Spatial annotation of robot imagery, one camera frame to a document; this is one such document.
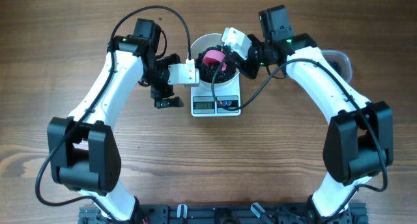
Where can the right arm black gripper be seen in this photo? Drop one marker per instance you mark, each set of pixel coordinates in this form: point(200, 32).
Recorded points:
point(250, 71)

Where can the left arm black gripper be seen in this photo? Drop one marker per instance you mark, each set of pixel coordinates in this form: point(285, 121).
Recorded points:
point(158, 94)

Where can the pink scoop with blue handle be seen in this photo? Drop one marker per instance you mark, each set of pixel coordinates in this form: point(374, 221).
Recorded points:
point(215, 58)

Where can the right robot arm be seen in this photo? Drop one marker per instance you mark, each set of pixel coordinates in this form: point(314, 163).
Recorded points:
point(359, 140)

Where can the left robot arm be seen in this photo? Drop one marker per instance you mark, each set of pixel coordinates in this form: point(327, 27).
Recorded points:
point(84, 156)

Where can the white digital kitchen scale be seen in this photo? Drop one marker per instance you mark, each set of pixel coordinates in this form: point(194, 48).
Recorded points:
point(227, 94)

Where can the black beans in bowl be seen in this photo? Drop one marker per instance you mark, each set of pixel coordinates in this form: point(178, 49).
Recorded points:
point(206, 71)

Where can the clear plastic container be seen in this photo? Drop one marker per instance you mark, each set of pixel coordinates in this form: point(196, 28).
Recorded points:
point(342, 59)

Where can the left arm white wrist camera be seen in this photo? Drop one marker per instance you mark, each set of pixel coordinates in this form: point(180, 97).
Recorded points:
point(184, 74)

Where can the arm white wrist camera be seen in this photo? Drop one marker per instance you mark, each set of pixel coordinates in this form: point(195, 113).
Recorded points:
point(184, 74)
point(237, 41)

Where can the right arm white wrist camera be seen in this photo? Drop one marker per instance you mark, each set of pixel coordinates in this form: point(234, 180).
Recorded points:
point(237, 41)

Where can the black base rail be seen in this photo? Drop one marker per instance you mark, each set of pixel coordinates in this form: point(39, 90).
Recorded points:
point(279, 213)

